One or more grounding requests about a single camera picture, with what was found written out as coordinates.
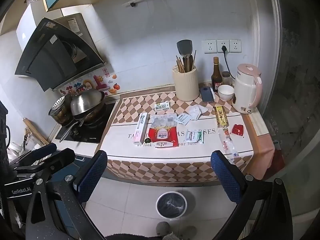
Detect small white packet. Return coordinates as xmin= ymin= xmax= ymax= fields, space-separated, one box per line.
xmin=154 ymin=101 xmax=171 ymax=112

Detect yellow chopstick packet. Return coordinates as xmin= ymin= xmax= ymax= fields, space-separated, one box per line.
xmin=214 ymin=106 xmax=229 ymax=127

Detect dark sauce bottle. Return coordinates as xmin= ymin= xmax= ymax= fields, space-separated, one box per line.
xmin=211 ymin=57 xmax=223 ymax=92

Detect grey spatula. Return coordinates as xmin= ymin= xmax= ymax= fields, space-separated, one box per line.
xmin=176 ymin=39 xmax=193 ymax=65

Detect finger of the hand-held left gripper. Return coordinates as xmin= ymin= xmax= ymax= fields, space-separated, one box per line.
xmin=15 ymin=148 xmax=75 ymax=180
xmin=9 ymin=143 xmax=57 ymax=168

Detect black gas stove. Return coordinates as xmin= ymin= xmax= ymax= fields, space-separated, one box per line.
xmin=55 ymin=100 xmax=119 ymax=143

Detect black plug with cable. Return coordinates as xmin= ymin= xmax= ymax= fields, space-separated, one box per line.
xmin=221 ymin=45 xmax=237 ymax=79

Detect steel pot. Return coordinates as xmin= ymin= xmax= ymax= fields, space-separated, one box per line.
xmin=48 ymin=95 xmax=73 ymax=125

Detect colourful wall stickers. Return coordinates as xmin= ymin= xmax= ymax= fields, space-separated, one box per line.
xmin=59 ymin=67 xmax=120 ymax=97

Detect black range hood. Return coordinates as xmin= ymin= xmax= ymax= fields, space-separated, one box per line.
xmin=14 ymin=12 xmax=105 ymax=92

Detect white wall socket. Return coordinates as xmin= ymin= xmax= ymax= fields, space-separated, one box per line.
xmin=229 ymin=39 xmax=242 ymax=53
xmin=216 ymin=39 xmax=230 ymax=54
xmin=204 ymin=39 xmax=217 ymax=54

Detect green and white sachet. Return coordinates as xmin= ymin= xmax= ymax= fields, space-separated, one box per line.
xmin=184 ymin=131 xmax=205 ymax=145

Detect white ceramic bowl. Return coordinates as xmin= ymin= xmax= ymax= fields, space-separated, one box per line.
xmin=217 ymin=84 xmax=235 ymax=102

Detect bundle of wooden chopsticks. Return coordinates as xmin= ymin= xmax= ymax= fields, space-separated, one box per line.
xmin=176 ymin=50 xmax=198 ymax=73

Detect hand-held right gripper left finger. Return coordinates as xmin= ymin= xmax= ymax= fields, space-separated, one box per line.
xmin=25 ymin=150 xmax=108 ymax=240

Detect black wok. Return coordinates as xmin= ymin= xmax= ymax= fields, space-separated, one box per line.
xmin=72 ymin=100 xmax=105 ymax=125

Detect white paper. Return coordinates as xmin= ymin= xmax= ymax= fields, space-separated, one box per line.
xmin=187 ymin=105 xmax=208 ymax=120

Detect pink and white toothpaste box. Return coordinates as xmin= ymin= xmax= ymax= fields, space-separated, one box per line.
xmin=132 ymin=113 xmax=150 ymax=145

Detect cream ribbed utensil holder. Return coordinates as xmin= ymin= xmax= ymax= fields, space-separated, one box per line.
xmin=171 ymin=65 xmax=200 ymax=102

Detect red snack bag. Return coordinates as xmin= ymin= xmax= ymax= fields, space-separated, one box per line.
xmin=148 ymin=127 xmax=179 ymax=148

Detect long clear wrapper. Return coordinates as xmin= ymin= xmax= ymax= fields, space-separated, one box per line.
xmin=217 ymin=126 xmax=240 ymax=165

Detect small red packet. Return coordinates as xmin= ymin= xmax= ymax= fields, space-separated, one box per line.
xmin=231 ymin=124 xmax=244 ymax=137

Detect person's left grey slipper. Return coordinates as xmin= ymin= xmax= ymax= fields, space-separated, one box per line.
xmin=155 ymin=222 xmax=170 ymax=235

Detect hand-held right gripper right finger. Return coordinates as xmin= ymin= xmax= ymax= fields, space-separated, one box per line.
xmin=210 ymin=150 xmax=293 ymax=240

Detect dark blue small card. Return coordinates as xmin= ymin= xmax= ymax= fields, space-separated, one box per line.
xmin=199 ymin=87 xmax=215 ymax=103

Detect white and pink kettle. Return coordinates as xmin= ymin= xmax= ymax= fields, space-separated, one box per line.
xmin=232 ymin=63 xmax=263 ymax=114

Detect wooden rolling pin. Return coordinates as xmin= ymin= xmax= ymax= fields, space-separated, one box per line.
xmin=23 ymin=117 xmax=50 ymax=145

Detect red plastic bag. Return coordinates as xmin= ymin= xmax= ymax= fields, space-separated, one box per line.
xmin=272 ymin=142 xmax=285 ymax=170

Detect checkered tablecloth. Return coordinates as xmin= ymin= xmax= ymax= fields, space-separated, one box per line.
xmin=94 ymin=85 xmax=275 ymax=187

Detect clear plastic bag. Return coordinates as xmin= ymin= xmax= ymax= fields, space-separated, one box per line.
xmin=149 ymin=115 xmax=177 ymax=130

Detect white trash bin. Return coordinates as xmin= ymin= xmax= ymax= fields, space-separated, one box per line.
xmin=156 ymin=191 xmax=187 ymax=220

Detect steel wok lid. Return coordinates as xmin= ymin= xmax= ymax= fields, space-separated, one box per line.
xmin=70 ymin=89 xmax=105 ymax=115

